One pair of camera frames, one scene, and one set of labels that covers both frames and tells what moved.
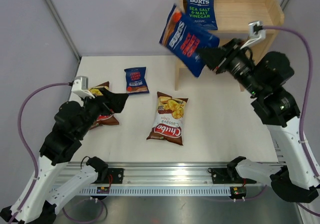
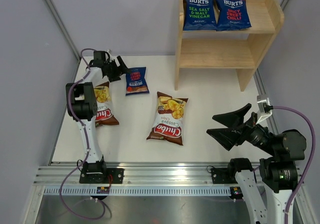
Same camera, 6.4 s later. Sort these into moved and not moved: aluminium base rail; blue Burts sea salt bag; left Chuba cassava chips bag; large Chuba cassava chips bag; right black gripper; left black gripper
Moved: left black gripper; right black gripper
Not moved: aluminium base rail; large Chuba cassava chips bag; blue Burts sea salt bag; left Chuba cassava chips bag
